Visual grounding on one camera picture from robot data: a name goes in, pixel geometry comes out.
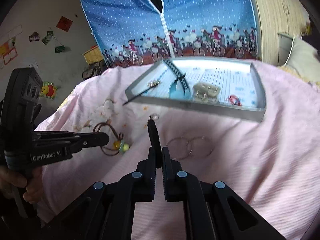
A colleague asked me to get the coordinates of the pink floral bed sheet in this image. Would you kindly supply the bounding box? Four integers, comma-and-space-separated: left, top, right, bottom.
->
37, 62, 319, 239

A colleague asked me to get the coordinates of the person's left hand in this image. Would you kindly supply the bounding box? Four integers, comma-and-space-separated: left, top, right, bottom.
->
1, 166, 43, 204

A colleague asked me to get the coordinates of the grey bedside drawer cabinet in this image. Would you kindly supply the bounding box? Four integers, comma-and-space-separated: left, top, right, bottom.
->
278, 33, 293, 66

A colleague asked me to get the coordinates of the white pillow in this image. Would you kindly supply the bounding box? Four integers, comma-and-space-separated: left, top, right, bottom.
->
280, 36, 320, 86

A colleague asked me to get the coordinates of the blue fabric wardrobe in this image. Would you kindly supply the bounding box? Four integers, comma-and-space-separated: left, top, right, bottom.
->
80, 0, 257, 68

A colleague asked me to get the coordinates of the yellow storage basket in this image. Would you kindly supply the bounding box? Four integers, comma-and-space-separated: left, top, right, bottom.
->
82, 46, 104, 65

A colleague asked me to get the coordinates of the beige metal hair clip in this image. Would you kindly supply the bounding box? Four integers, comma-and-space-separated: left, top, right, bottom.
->
193, 82, 221, 102

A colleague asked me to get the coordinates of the red diamond wall paper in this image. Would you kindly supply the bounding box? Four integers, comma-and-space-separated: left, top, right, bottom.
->
56, 16, 73, 32

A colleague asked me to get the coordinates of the yellow cartoon wall sticker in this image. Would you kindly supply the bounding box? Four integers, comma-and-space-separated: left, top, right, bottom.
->
40, 81, 57, 100

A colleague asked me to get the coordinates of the grey shallow tray box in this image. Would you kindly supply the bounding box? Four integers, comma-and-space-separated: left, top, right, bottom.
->
125, 57, 266, 122

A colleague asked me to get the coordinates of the red string bracelet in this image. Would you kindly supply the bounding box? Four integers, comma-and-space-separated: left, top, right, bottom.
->
228, 94, 243, 106

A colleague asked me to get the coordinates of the teal blue smartwatch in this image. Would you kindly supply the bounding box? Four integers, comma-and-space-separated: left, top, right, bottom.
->
164, 59, 191, 100

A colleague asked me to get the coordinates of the brown hair tie green bead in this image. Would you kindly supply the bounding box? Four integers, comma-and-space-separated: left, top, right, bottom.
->
93, 120, 130, 157

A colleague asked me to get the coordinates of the black elastic hair tie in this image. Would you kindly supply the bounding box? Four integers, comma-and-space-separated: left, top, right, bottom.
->
146, 119, 163, 169

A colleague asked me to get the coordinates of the beaded hair stick pin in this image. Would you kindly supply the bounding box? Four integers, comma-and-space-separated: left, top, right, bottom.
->
123, 81, 160, 106

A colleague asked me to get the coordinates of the green hanging wall pouch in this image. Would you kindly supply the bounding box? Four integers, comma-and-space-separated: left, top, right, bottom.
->
55, 46, 65, 53

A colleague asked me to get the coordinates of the light wooden wardrobe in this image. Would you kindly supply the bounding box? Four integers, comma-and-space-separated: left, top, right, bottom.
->
252, 0, 309, 66

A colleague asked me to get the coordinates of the silver hoop ring left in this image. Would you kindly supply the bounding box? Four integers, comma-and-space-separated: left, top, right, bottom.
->
165, 136, 194, 160

